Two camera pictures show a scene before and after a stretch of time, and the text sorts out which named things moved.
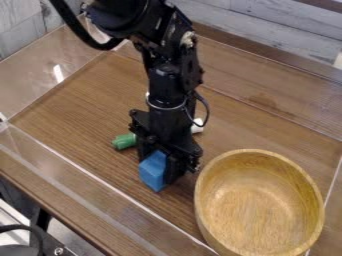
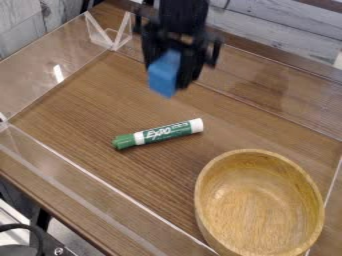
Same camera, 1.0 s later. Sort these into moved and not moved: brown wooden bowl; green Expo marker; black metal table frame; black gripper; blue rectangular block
Moved: blue rectangular block; black gripper
Not moved: green Expo marker; black metal table frame; brown wooden bowl
